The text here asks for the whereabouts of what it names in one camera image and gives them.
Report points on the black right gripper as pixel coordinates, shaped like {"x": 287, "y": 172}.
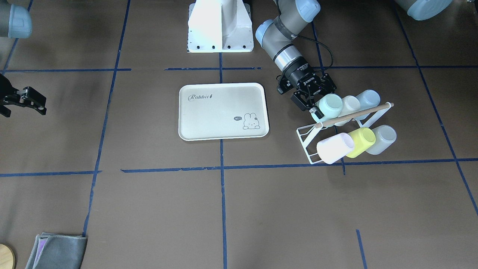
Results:
{"x": 25, "y": 98}

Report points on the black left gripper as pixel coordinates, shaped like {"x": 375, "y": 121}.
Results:
{"x": 300, "y": 74}

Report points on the green cup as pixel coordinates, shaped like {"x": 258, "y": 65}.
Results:
{"x": 329, "y": 107}

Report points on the beige rabbit tray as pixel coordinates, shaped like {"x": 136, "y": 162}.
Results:
{"x": 222, "y": 111}

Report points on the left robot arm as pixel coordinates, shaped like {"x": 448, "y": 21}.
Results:
{"x": 276, "y": 38}

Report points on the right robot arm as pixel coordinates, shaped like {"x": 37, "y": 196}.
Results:
{"x": 15, "y": 22}

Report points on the beige cup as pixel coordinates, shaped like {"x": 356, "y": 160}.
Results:
{"x": 350, "y": 105}

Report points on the blue cup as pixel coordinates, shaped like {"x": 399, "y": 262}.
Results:
{"x": 368, "y": 99}

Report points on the pink cup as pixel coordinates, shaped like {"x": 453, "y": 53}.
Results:
{"x": 333, "y": 148}

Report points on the yellow cup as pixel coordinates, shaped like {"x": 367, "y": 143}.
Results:
{"x": 363, "y": 139}

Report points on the grey cup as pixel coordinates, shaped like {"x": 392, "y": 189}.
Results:
{"x": 385, "y": 136}

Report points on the grey folded cloth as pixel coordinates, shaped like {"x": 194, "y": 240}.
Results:
{"x": 57, "y": 251}

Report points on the wooden mug tree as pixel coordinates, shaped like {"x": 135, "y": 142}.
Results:
{"x": 7, "y": 257}

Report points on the white wire cup rack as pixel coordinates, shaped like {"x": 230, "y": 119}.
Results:
{"x": 366, "y": 118}

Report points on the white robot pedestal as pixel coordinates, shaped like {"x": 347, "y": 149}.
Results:
{"x": 220, "y": 26}

